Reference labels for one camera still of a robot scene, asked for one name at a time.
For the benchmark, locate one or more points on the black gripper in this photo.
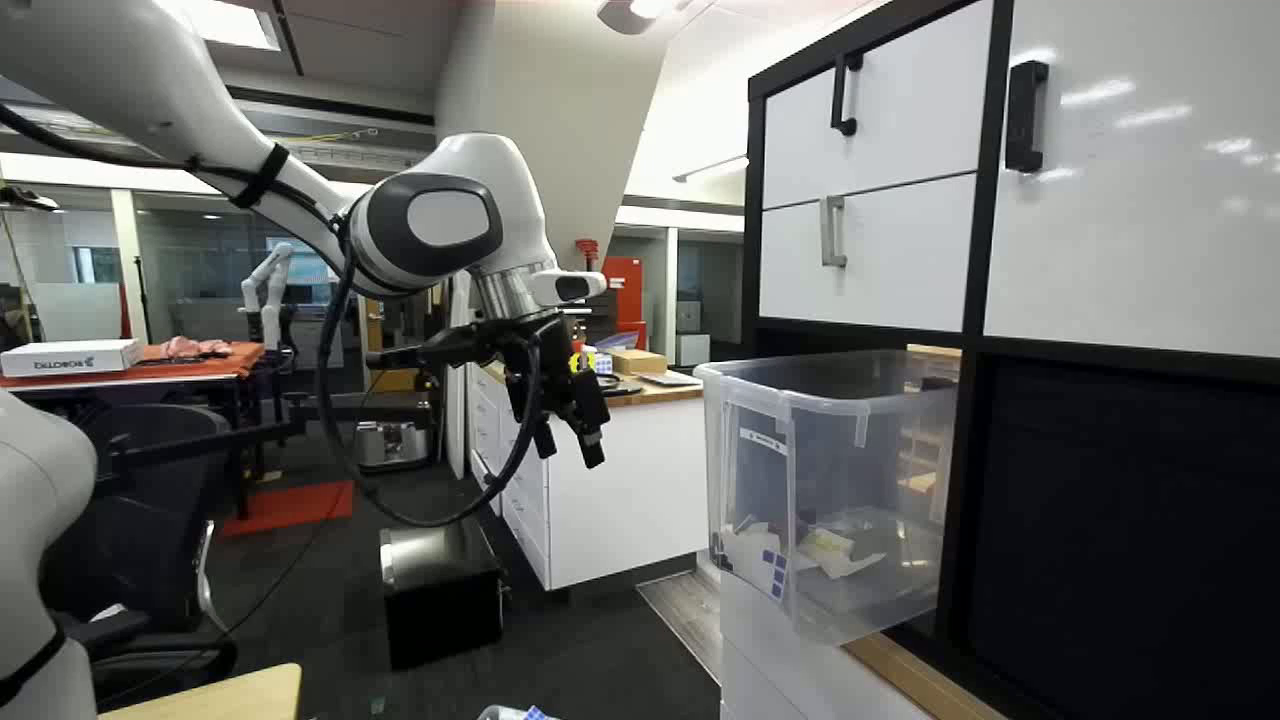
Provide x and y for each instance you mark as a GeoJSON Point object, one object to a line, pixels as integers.
{"type": "Point", "coordinates": [563, 357]}

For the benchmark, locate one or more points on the clear plastic storage bin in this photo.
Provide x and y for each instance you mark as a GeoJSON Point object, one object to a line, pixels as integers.
{"type": "Point", "coordinates": [825, 441]}

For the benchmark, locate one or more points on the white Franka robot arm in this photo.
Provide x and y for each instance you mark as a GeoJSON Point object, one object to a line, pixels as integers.
{"type": "Point", "coordinates": [133, 66]}

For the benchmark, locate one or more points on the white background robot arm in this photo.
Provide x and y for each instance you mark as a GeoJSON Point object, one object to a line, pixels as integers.
{"type": "Point", "coordinates": [265, 284]}

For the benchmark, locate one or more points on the black white drawer cabinet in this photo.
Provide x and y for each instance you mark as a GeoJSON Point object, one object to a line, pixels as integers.
{"type": "Point", "coordinates": [1121, 535]}

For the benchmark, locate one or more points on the white cabinet door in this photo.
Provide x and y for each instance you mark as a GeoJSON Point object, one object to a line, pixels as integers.
{"type": "Point", "coordinates": [1147, 227]}

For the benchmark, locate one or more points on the white island counter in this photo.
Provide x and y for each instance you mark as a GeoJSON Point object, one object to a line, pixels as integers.
{"type": "Point", "coordinates": [613, 494]}

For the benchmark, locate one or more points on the small cardboard box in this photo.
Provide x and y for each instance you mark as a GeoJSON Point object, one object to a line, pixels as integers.
{"type": "Point", "coordinates": [637, 360]}

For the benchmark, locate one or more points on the black box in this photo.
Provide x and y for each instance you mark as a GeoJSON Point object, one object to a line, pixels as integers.
{"type": "Point", "coordinates": [441, 603]}

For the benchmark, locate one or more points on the red floor mat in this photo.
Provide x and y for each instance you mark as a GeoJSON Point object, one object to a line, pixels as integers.
{"type": "Point", "coordinates": [286, 504]}

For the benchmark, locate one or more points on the cream plastic item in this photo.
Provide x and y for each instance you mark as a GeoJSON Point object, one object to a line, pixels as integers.
{"type": "Point", "coordinates": [840, 544]}

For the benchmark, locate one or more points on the red table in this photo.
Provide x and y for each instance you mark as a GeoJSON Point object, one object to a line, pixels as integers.
{"type": "Point", "coordinates": [184, 360]}

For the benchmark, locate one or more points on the light wooden table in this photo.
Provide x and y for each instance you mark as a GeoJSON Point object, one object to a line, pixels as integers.
{"type": "Point", "coordinates": [224, 698]}

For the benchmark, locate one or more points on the black office chair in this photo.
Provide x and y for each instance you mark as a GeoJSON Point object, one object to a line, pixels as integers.
{"type": "Point", "coordinates": [145, 535]}

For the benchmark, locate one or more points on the flat white box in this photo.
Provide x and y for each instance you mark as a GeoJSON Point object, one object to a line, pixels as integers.
{"type": "Point", "coordinates": [66, 357]}

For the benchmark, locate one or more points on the rectangular ceiling light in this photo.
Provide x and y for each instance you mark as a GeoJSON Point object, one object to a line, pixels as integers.
{"type": "Point", "coordinates": [220, 23]}

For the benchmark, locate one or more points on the red wall fixture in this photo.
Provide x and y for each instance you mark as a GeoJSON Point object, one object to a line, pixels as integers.
{"type": "Point", "coordinates": [626, 301]}

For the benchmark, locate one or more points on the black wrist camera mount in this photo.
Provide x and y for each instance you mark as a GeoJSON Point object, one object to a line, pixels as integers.
{"type": "Point", "coordinates": [441, 348]}

